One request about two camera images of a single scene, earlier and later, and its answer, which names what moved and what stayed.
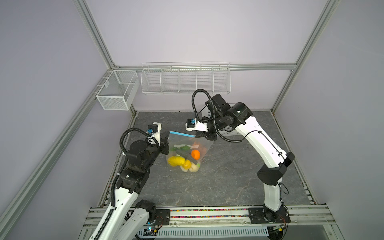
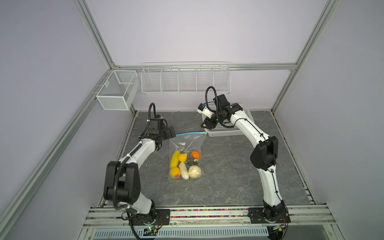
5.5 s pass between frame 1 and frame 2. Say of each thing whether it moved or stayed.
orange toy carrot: stayed
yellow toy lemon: moved
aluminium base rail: stayed
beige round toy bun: moved
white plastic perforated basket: stayed
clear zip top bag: moved
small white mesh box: stayed
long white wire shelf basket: stayed
